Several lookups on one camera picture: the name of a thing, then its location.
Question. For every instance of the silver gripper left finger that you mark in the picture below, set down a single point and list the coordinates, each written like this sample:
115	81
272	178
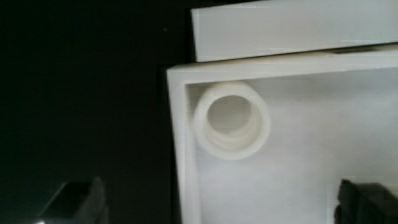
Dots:
76	205

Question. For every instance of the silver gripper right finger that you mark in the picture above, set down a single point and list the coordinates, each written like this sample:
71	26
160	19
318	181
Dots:
366	204

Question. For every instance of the white square table top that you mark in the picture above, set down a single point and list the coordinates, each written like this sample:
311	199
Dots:
284	123

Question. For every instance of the white front fence bar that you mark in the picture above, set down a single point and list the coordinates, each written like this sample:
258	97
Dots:
270	27

